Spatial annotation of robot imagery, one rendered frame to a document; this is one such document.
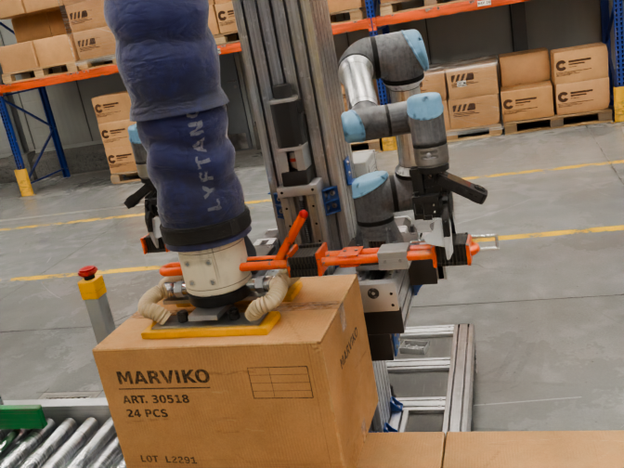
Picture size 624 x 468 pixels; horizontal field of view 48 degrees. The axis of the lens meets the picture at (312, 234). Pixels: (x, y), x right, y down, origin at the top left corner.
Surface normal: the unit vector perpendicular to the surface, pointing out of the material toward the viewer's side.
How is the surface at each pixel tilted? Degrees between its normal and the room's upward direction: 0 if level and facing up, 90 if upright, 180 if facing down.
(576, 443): 0
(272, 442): 90
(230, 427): 90
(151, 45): 73
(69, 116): 90
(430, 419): 0
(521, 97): 90
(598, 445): 0
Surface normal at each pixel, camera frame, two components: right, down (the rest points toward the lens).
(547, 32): -0.24, 0.33
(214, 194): 0.52, -0.15
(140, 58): -0.33, 0.07
